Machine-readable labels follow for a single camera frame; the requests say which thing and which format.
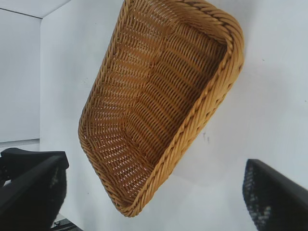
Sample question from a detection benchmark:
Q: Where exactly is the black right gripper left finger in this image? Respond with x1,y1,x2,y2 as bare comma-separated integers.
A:
0,148,70,231

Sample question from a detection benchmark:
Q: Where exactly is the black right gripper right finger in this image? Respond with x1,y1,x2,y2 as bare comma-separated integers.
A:
242,158,308,231

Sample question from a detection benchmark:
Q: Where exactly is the tan woven wicker basket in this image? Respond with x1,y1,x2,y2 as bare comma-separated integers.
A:
78,0,245,218

